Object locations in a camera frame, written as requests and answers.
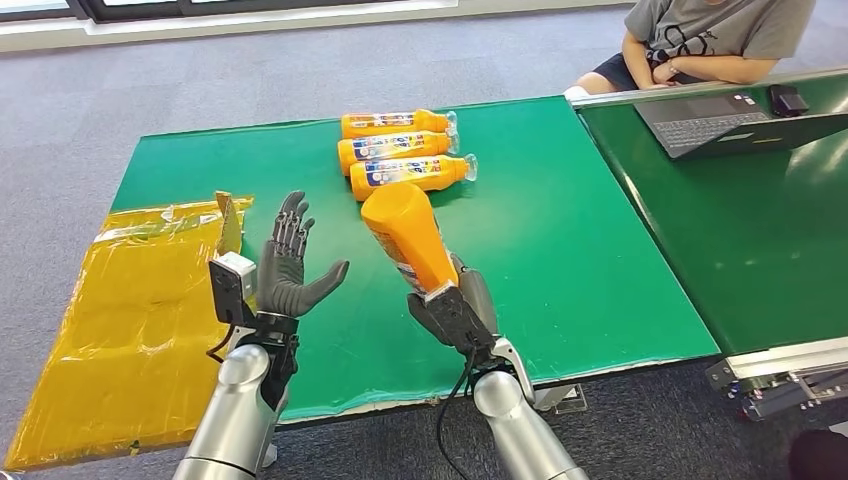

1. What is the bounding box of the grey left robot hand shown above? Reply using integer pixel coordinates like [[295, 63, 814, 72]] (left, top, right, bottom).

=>
[[254, 190, 350, 319]]

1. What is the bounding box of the brown cardboard flap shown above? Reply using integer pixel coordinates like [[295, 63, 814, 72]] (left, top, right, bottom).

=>
[[214, 190, 246, 257]]

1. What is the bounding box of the orange detergent bottle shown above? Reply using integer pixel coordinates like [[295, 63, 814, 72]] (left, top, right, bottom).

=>
[[337, 129, 461, 176], [349, 153, 479, 203], [341, 109, 459, 140]]

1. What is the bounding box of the dark grey laptop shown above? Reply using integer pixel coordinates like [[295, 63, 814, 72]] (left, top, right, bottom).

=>
[[633, 90, 848, 161]]

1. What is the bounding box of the black power adapter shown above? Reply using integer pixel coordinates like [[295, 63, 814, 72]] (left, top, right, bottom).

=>
[[768, 84, 811, 119]]

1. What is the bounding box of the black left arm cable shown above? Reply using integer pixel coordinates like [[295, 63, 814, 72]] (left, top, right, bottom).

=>
[[205, 323, 241, 366]]

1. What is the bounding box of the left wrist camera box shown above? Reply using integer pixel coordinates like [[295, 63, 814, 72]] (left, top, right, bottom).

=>
[[208, 251, 258, 327]]

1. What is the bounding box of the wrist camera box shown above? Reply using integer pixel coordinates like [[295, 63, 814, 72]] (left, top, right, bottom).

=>
[[423, 283, 490, 353], [208, 251, 258, 327]]

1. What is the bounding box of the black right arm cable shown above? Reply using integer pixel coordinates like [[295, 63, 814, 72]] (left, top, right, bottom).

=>
[[435, 351, 480, 480]]

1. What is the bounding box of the green belt conveyor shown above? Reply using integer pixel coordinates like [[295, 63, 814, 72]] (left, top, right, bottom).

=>
[[569, 66, 848, 423]]

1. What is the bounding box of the person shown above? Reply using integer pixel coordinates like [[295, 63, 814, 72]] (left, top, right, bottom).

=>
[[573, 0, 817, 95]]

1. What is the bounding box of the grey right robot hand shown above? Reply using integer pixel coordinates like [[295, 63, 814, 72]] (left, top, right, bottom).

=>
[[405, 253, 501, 356]]

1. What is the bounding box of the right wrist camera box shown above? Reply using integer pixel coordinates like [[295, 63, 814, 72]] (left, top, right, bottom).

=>
[[423, 283, 490, 353]]

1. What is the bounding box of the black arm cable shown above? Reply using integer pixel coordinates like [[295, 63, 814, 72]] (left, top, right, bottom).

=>
[[205, 323, 241, 366], [435, 351, 480, 480]]

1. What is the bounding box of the dark round object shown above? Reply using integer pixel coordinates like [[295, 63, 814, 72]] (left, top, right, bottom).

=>
[[787, 429, 848, 480]]

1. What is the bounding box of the metal table foot bracket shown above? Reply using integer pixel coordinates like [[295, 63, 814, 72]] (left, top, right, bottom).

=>
[[532, 382, 588, 416]]

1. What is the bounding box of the orange bottle with barcode label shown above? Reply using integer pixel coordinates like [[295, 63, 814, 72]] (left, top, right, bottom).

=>
[[360, 182, 460, 297]]

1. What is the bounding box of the yellow plastic bag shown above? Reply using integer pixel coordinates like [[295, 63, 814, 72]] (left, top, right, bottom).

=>
[[3, 193, 256, 473]]

